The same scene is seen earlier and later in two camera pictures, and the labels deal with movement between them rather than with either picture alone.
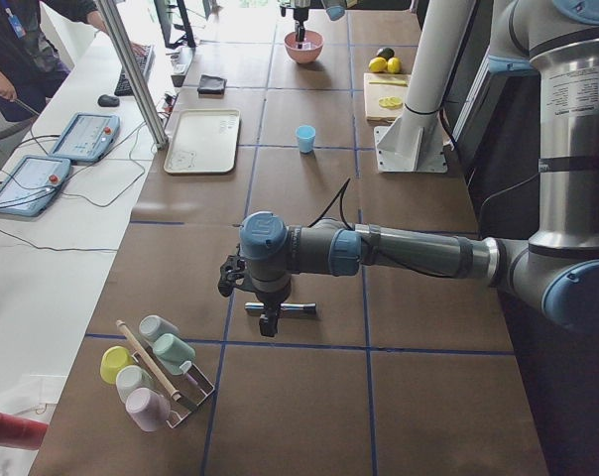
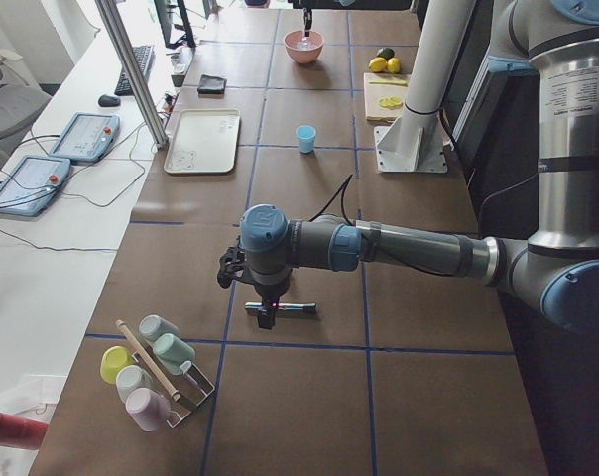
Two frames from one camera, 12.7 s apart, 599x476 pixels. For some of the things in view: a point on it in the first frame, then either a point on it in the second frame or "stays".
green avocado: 387,53 stays
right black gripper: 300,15 -> 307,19
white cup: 130,378 stays
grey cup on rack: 153,326 stays
